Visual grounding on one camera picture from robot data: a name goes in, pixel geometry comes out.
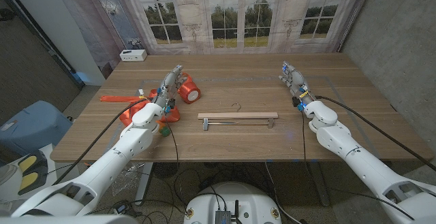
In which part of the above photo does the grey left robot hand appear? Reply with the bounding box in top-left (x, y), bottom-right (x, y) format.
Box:
top-left (155, 64), bottom-right (189, 111)

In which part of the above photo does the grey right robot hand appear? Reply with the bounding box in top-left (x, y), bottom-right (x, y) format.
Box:
top-left (278, 60), bottom-right (316, 109)

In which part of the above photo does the orange ribbon with spool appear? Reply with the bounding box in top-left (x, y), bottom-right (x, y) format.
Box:
top-left (99, 72), bottom-right (202, 129)

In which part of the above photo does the wooden clip hanger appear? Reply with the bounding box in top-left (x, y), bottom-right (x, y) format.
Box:
top-left (197, 102), bottom-right (279, 131)

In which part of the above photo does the toy carrot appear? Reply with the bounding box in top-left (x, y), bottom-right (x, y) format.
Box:
top-left (156, 121), bottom-right (172, 138)

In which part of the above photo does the white power box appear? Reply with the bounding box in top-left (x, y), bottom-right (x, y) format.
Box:
top-left (119, 49), bottom-right (148, 63)

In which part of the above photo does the white table leg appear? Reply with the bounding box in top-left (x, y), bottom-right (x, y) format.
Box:
top-left (134, 162), bottom-right (154, 207)

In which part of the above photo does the clear plastic wrap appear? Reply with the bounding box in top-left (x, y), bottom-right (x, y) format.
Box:
top-left (111, 164), bottom-right (141, 197)

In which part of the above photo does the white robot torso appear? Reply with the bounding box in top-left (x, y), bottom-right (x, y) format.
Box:
top-left (183, 181), bottom-right (283, 224)

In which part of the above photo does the black device on floor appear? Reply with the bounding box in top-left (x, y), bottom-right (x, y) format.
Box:
top-left (114, 199), bottom-right (132, 217)

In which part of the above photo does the grey box on torso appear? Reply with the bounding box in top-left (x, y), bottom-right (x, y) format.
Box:
top-left (214, 209), bottom-right (232, 224)

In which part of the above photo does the blue plastic bin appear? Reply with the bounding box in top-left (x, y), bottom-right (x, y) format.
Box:
top-left (0, 100), bottom-right (74, 157)

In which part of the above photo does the black yellow foot pedal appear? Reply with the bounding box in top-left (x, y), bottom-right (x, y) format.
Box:
top-left (17, 151), bottom-right (45, 174)
top-left (17, 170), bottom-right (49, 196)

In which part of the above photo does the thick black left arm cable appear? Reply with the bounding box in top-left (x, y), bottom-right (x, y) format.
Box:
top-left (50, 97), bottom-right (151, 186)

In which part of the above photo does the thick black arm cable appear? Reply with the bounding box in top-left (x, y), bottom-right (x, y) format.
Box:
top-left (315, 95), bottom-right (436, 172)
top-left (50, 97), bottom-right (151, 186)

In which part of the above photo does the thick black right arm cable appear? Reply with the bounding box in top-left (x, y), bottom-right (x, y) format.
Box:
top-left (315, 95), bottom-right (436, 172)

